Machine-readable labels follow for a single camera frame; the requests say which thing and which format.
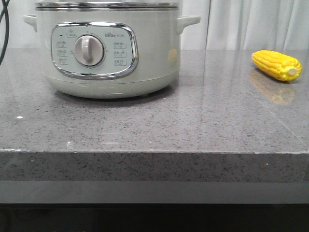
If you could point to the yellow corn cob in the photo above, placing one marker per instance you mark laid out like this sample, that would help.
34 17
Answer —
277 65

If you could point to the pale green electric cooking pot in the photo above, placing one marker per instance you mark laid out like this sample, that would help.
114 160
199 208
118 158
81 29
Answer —
109 52

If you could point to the white pleated curtain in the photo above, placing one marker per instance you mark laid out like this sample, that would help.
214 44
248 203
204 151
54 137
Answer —
224 24

